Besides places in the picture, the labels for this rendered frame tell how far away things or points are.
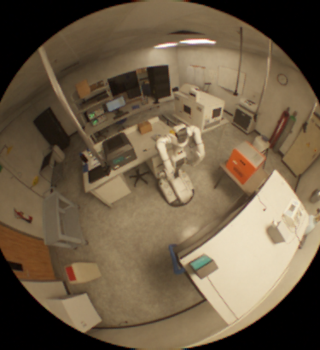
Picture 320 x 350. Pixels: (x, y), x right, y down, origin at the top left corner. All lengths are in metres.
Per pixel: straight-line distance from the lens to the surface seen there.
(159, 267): 2.26
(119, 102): 3.44
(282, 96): 4.45
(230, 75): 5.14
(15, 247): 3.09
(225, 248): 0.83
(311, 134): 4.12
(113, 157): 1.66
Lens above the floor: 2.20
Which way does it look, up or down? 56 degrees down
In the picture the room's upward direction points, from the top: 12 degrees counter-clockwise
